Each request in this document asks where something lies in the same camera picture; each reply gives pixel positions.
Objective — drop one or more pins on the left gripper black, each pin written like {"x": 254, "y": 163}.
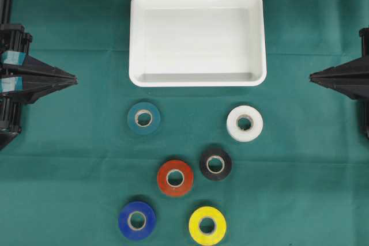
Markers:
{"x": 17, "y": 90}

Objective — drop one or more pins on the white plastic tray case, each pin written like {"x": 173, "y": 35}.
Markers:
{"x": 191, "y": 43}

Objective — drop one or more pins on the red tape roll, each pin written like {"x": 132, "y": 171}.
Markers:
{"x": 175, "y": 178}

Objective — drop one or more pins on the white tape roll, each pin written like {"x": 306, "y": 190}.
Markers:
{"x": 244, "y": 123}

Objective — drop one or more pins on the yellow tape roll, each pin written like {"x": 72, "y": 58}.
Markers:
{"x": 207, "y": 225}

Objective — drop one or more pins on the black tape roll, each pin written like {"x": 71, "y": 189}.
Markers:
{"x": 215, "y": 164}

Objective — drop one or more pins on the teal green tape roll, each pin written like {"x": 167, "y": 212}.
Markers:
{"x": 143, "y": 118}

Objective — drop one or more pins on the blue tape roll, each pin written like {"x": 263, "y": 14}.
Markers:
{"x": 137, "y": 220}

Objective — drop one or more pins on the green table cloth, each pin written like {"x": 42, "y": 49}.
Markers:
{"x": 302, "y": 181}

